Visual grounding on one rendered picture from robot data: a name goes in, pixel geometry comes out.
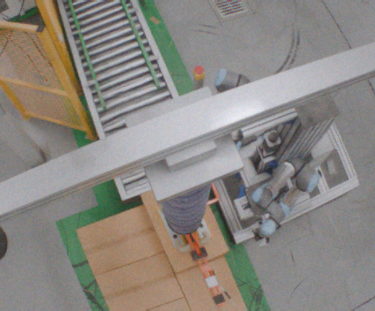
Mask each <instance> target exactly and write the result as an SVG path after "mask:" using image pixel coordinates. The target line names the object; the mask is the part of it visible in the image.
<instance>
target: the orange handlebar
mask: <svg viewBox="0 0 375 311"><path fill-rule="evenodd" d="M211 188H212V190H213V193H214V195H215V197H216V198H215V199H212V200H211V201H209V202H207V206H208V205H211V204H212V203H214V202H218V201H219V195H218V193H217V191H216V187H215V184H214V183H211ZM192 236H193V237H194V240H195V242H196V244H197V245H198V247H201V245H200V243H199V241H198V238H197V237H196V234H195V232H194V233H192ZM186 237H187V239H188V242H189V243H190V247H191V248H192V249H195V248H194V245H193V242H192V240H191V238H190V235H187V236H186ZM203 261H204V263H205V265H202V262H201V260H200V261H198V264H199V265H200V269H201V272H202V273H203V276H204V278H205V279H208V277H207V274H206V272H209V273H210V275H211V277H212V276H214V274H213V272H212V270H211V268H210V266H209V263H208V261H207V260H206V258H204V259H203ZM215 287H216V290H217V291H218V293H221V290H220V288H219V285H216V286H215ZM210 291H211V294H212V295H215V291H214V290H213V287H210Z"/></svg>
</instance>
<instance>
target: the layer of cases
mask: <svg viewBox="0 0 375 311"><path fill-rule="evenodd" d="M75 230H76V232H77V235H78V237H79V240H80V242H81V244H82V246H83V249H84V252H85V254H86V255H87V260H88V261H89V264H90V267H91V269H92V272H93V274H94V276H95V277H96V280H97V283H98V284H99V287H100V290H101V291H102V294H103V296H104V299H105V301H106V302H107V304H108V306H109V309H110V311H247V309H246V307H245V304H244V301H243V299H242V297H241V294H240V292H239V289H238V288H237V284H236V282H235V280H234V278H233V277H232V272H231V271H230V269H229V267H228V264H227V263H226V261H227V260H226V258H225V256H222V257H220V258H217V259H215V260H213V261H211V262H208V263H209V266H210V268H211V270H212V271H214V272H215V275H216V278H217V281H218V282H219V285H221V287H222V288H223V290H225V291H226V292H227V293H228V294H229V295H230V297H231V300H232V301H233V302H234V304H235V305H236V306H234V305H233V303H232V302H231V301H230V300H229V299H228V297H227V296H226V295H225V293H224V292H223V291H222V289H221V288H220V287H219V288H220V290H221V293H222V294H223V296H224V299H225V300H226V302H225V304H224V306H215V302H214V299H213V298H212V297H211V296H212V294H211V291H210V288H209V287H208V284H207V282H206V279H205V278H204V276H203V273H202V272H201V269H200V266H197V267H195V268H194V269H192V270H187V271H184V272H182V273H180V274H179V275H175V274H176V273H174V272H175V271H174V270H173V268H172V264H171V263H170V261H169V260H168V256H167V254H166V253H165V252H164V249H163V246H162V244H161V243H160V239H159V237H158V236H157V233H156V230H155V229H154V226H153V224H152V222H151V219H150V216H149V214H148V212H147V209H146V207H145V205H144V204H143V205H141V206H138V207H135V208H133V209H130V210H128V211H126V212H122V213H119V214H117V215H114V216H112V217H110V218H106V219H103V220H101V221H98V222H95V223H93V224H90V225H88V226H87V225H86V226H84V227H82V228H80V229H78V228H77V229H75ZM179 284H180V285H179ZM183 293H184V294H183ZM187 301H188V302H187ZM188 303H189V304H188ZM153 307H154V308H153ZM191 309H192V310H191Z"/></svg>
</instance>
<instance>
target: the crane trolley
mask: <svg viewBox="0 0 375 311"><path fill-rule="evenodd" d="M217 148H218V147H217V144H216V142H215V140H214V139H212V140H211V141H207V142H205V143H201V144H199V145H197V146H195V147H191V148H189V149H187V150H184V151H181V152H178V153H177V154H174V155H171V156H168V157H165V158H164V162H165V163H166V164H167V167H168V170H169V172H171V171H174V170H177V169H179V168H182V167H185V166H186V165H189V164H192V163H194V162H197V161H200V160H203V159H205V158H207V157H210V156H213V155H215V154H216V152H217Z"/></svg>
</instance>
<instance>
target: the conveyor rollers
mask: <svg viewBox="0 0 375 311"><path fill-rule="evenodd" d="M88 1H90V0H78V1H76V2H72V4H73V6H78V5H80V4H82V3H84V2H88ZM106 1H108V0H96V1H94V2H90V3H88V4H86V5H83V6H81V7H78V8H76V9H75V14H76V13H77V12H80V11H83V10H86V9H87V8H90V7H92V6H95V5H98V4H100V3H102V2H106ZM120 3H121V1H120V0H114V1H111V2H109V3H106V4H104V5H102V6H98V7H97V8H94V9H91V10H89V11H86V12H84V13H82V14H80V15H76V17H77V20H79V19H82V18H83V17H86V16H88V15H91V14H93V13H96V12H98V11H102V10H103V9H106V8H108V7H111V6H115V5H117V4H120ZM123 10H124V8H123V6H120V7H117V8H114V9H112V10H109V11H105V12H103V13H100V14H98V15H95V16H92V17H91V18H89V19H85V20H84V21H82V22H79V26H80V27H82V26H84V25H86V24H88V23H92V22H94V21H97V20H98V19H102V18H104V17H107V16H108V15H112V14H115V13H117V12H119V11H123ZM126 17H127V16H126V13H125V12H123V13H121V14H120V15H115V16H113V17H112V18H109V19H105V20H103V21H100V22H99V23H95V24H93V25H91V26H89V27H86V28H83V29H81V33H82V35H83V34H85V33H86V32H90V31H92V30H94V29H97V28H99V27H102V26H104V25H106V24H108V23H112V22H114V21H117V20H119V19H124V18H126ZM129 23H130V22H129V20H128V19H127V20H124V21H123V22H120V23H116V24H114V25H113V26H110V27H107V28H104V29H102V30H99V31H97V32H93V33H92V34H90V35H87V36H84V37H83V39H84V41H88V40H90V39H92V38H94V37H96V36H99V35H101V34H104V33H106V32H109V31H112V30H114V29H117V28H119V27H122V26H125V25H127V24H129ZM132 31H133V30H132V28H131V27H129V28H127V29H124V30H121V31H119V32H115V33H113V34H111V35H108V36H106V37H103V38H100V39H98V40H95V41H93V42H90V43H89V44H86V46H87V49H90V48H92V47H95V46H97V45H99V44H101V43H103V42H105V41H107V40H111V39H113V38H115V37H118V36H122V35H123V34H126V33H128V32H132ZM132 40H136V38H135V36H134V35H132V36H128V37H126V38H123V39H120V40H117V41H115V42H113V43H110V44H107V45H105V46H102V47H99V48H98V49H94V50H92V51H90V52H88V55H89V57H92V56H94V55H97V54H98V53H102V52H104V51H106V50H109V49H112V48H114V47H117V46H119V45H122V44H124V43H126V42H129V41H132ZM138 47H139V46H138V42H136V43H133V44H131V45H127V46H125V47H122V48H120V49H117V50H114V51H112V52H110V53H107V54H104V55H102V56H99V57H98V58H94V59H92V60H91V63H92V65H94V64H96V63H98V62H102V61H104V60H106V59H109V58H112V57H115V56H117V55H118V54H121V53H124V52H127V51H130V50H132V49H135V48H138ZM141 55H143V54H142V51H141V50H138V51H135V52H133V53H129V54H127V55H126V56H123V57H120V58H117V59H115V60H113V61H111V62H109V63H106V64H104V65H101V66H98V67H96V68H94V69H93V70H94V71H95V74H96V73H98V72H101V71H102V70H107V69H108V68H110V67H113V66H116V65H119V64H122V63H123V62H127V61H129V60H130V59H132V58H136V57H138V56H141ZM145 63H146V62H145V60H144V58H142V59H140V60H138V61H136V62H132V63H130V64H127V65H125V66H121V67H119V68H117V69H115V70H111V71H109V72H106V73H104V74H102V75H101V76H98V77H96V78H97V81H98V82H100V81H103V80H105V79H109V78H111V77H113V76H115V75H118V74H120V73H121V72H124V71H126V70H130V69H132V68H134V67H136V66H140V65H142V64H145ZM148 72H150V70H149V69H148V67H145V68H143V69H141V70H137V71H135V72H132V73H130V74H127V75H124V76H122V77H120V78H117V79H114V80H111V81H109V82H107V83H104V84H102V85H101V86H99V87H100V90H101V91H103V90H105V89H108V88H110V87H114V86H117V85H118V84H120V83H124V82H125V81H126V80H129V79H132V78H135V77H137V76H140V75H144V74H146V73H148ZM151 81H153V79H152V77H151V76H148V77H146V78H145V79H140V80H139V81H136V82H133V83H130V84H127V85H125V86H123V87H119V88H117V89H115V90H112V91H111V92H109V93H106V94H104V95H102V97H103V98H104V100H107V99H109V98H111V97H113V96H117V95H119V94H122V93H124V92H128V91H130V90H132V89H135V88H137V87H140V86H142V85H144V84H147V83H150V82H151ZM154 91H157V88H156V86H155V84H154V85H152V86H150V87H146V88H144V89H141V90H139V91H136V92H133V93H131V94H129V95H128V96H125V97H122V98H121V99H118V100H115V101H112V102H109V103H107V104H106V109H107V110H109V109H112V108H115V107H117V106H118V105H120V104H122V103H125V102H127V101H129V100H133V99H135V98H138V97H140V96H144V95H146V94H148V93H151V92H154ZM168 97H170V93H169V92H168V91H166V92H163V93H160V94H159V95H156V96H153V97H150V98H147V99H145V100H141V101H139V102H137V103H134V104H131V105H129V106H126V107H124V108H122V109H119V110H117V111H114V112H111V113H110V114H108V115H105V116H103V117H101V118H100V122H101V123H102V122H105V121H108V120H111V119H113V118H115V117H118V116H121V115H123V114H125V113H128V112H131V111H134V110H136V109H140V108H142V107H144V106H147V105H149V104H153V103H155V102H157V101H159V100H163V99H165V98H168ZM125 125H126V121H125V119H122V120H120V121H116V122H114V123H112V124H110V125H108V126H104V127H103V128H104V132H105V133H107V132H109V131H110V130H115V129H116V128H119V127H121V126H125ZM145 176H146V174H145V172H144V170H143V171H142V172H139V173H135V174H133V175H131V176H129V177H126V178H124V179H122V180H123V183H124V185H127V184H129V183H131V182H133V181H137V180H138V179H141V178H143V177H145ZM147 186H149V183H148V181H146V182H144V183H142V184H139V185H137V186H135V187H132V188H130V189H128V190H126V191H127V193H128V194H131V193H133V192H135V191H138V190H140V189H142V188H145V187H147Z"/></svg>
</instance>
